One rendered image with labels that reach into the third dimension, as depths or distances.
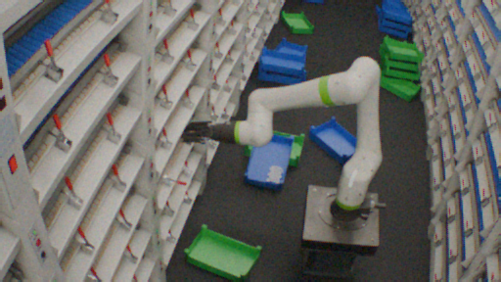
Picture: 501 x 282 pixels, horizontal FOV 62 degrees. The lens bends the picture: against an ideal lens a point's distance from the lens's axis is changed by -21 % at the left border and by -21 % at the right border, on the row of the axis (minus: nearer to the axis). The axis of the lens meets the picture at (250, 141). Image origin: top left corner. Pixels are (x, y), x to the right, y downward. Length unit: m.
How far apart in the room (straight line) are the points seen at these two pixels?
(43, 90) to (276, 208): 1.90
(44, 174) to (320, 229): 1.37
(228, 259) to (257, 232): 0.24
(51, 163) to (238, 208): 1.70
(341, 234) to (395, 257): 0.56
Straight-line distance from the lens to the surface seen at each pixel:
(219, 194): 2.71
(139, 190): 1.75
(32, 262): 1.04
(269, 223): 2.60
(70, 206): 1.24
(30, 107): 0.94
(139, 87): 1.48
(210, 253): 2.44
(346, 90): 1.86
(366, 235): 2.16
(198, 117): 2.37
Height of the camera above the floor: 1.93
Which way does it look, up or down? 39 degrees down
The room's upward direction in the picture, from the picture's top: 7 degrees clockwise
